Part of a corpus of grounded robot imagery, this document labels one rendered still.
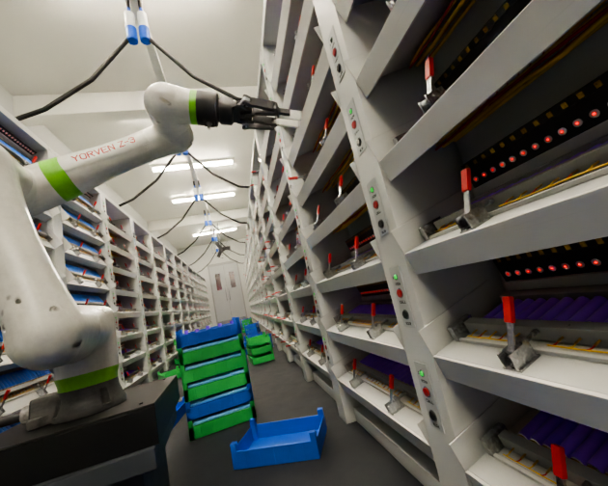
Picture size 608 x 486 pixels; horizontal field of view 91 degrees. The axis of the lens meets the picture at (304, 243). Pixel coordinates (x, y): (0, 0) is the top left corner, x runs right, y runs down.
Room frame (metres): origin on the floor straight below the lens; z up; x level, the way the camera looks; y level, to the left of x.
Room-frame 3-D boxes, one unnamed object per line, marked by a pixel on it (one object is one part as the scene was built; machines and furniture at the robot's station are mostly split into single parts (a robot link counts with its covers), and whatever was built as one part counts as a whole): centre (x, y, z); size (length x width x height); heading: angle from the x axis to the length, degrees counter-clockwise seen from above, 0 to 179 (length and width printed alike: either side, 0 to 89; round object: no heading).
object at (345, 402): (1.32, -0.10, 0.88); 0.20 x 0.09 x 1.75; 104
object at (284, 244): (2.00, 0.08, 0.88); 0.20 x 0.09 x 1.75; 104
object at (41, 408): (0.74, 0.64, 0.39); 0.26 x 0.15 x 0.06; 107
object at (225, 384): (1.57, 0.58, 0.20); 0.30 x 0.20 x 0.08; 111
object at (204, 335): (1.57, 0.58, 0.44); 0.30 x 0.20 x 0.08; 111
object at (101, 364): (0.75, 0.59, 0.51); 0.16 x 0.13 x 0.19; 18
